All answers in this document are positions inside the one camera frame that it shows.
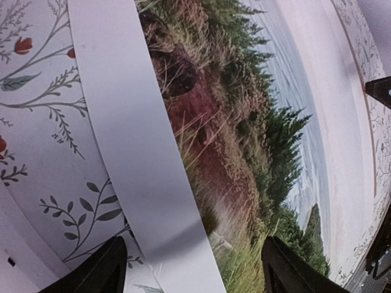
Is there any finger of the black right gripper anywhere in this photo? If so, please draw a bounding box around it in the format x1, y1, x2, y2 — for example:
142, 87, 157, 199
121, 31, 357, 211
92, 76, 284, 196
365, 76, 391, 109

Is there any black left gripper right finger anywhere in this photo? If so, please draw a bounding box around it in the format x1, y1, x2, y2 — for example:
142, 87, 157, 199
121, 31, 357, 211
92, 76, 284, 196
261, 236, 347, 293

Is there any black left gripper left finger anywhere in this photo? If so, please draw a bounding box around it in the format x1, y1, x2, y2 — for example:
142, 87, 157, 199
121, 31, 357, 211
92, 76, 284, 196
39, 236, 127, 293

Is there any landscape photo print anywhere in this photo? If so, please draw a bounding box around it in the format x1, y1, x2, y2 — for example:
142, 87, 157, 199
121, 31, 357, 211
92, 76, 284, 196
68, 1, 376, 292

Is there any white picture frame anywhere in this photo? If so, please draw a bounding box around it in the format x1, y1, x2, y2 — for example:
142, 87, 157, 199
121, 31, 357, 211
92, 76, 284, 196
1, 183, 71, 289

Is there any floral patterned table mat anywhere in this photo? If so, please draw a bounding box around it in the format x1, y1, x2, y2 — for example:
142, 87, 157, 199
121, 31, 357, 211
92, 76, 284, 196
0, 0, 391, 293

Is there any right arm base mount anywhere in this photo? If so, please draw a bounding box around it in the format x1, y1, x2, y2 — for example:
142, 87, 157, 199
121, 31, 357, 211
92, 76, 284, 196
365, 209, 390, 280

